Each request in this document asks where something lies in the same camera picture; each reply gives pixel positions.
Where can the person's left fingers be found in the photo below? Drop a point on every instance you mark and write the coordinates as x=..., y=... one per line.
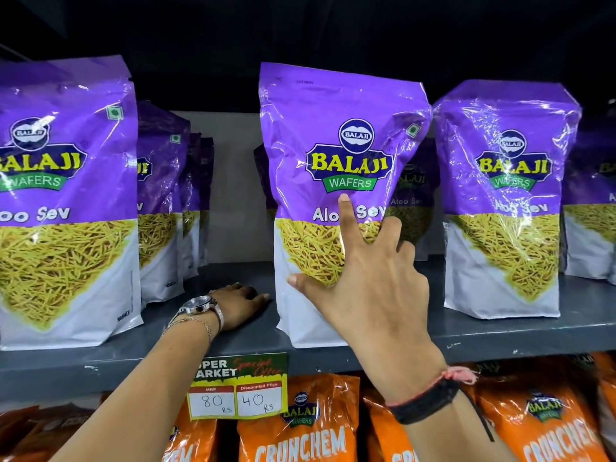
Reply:
x=254, y=299

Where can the person's right thumb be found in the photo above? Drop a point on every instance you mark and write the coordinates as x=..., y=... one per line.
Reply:
x=312, y=291

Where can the green and yellow price label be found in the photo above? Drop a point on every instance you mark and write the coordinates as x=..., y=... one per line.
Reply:
x=238, y=382

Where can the row of purple packets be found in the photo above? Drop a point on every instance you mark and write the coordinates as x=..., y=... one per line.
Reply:
x=62, y=187

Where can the person's right forearm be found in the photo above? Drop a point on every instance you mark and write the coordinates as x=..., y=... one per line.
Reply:
x=452, y=433

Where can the row of orange packets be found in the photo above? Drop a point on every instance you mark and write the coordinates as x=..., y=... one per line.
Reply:
x=308, y=428

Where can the black wristband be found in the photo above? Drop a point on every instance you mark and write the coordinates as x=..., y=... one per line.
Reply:
x=423, y=401

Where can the purple noodle snack pouch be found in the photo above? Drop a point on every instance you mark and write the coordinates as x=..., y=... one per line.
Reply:
x=332, y=139

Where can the person's right hand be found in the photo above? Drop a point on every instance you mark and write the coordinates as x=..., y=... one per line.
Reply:
x=380, y=303

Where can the person's left hand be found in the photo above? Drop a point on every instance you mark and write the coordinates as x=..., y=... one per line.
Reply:
x=232, y=305

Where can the person's left forearm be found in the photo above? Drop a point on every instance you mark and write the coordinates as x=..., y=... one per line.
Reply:
x=144, y=399

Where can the grey metal shelf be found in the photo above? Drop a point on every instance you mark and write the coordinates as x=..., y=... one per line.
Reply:
x=240, y=339

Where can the silver wristwatch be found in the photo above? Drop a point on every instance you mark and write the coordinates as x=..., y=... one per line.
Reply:
x=199, y=306

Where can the person's right middle finger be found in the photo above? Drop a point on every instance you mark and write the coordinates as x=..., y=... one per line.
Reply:
x=389, y=230

